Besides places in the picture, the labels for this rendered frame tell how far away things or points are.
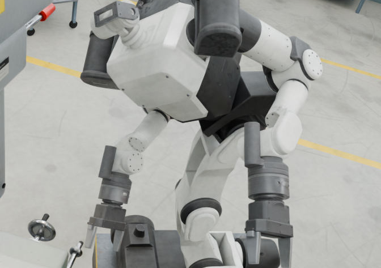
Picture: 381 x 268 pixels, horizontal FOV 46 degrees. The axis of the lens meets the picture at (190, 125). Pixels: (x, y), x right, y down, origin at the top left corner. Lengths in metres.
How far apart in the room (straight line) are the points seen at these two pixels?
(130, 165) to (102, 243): 0.91
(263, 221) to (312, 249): 2.18
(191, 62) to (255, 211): 0.37
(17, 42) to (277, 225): 0.60
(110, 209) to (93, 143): 1.96
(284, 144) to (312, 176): 2.67
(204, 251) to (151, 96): 0.77
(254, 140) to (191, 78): 0.22
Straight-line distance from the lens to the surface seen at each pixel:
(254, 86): 1.28
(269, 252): 1.89
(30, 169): 3.03
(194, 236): 1.56
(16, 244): 1.77
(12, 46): 0.83
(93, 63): 1.28
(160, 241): 2.00
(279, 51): 1.10
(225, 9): 0.98
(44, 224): 1.89
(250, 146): 0.95
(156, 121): 1.42
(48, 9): 0.97
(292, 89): 1.11
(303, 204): 3.35
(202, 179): 1.43
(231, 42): 0.99
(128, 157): 1.30
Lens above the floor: 2.12
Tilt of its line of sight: 36 degrees down
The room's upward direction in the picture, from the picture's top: 17 degrees clockwise
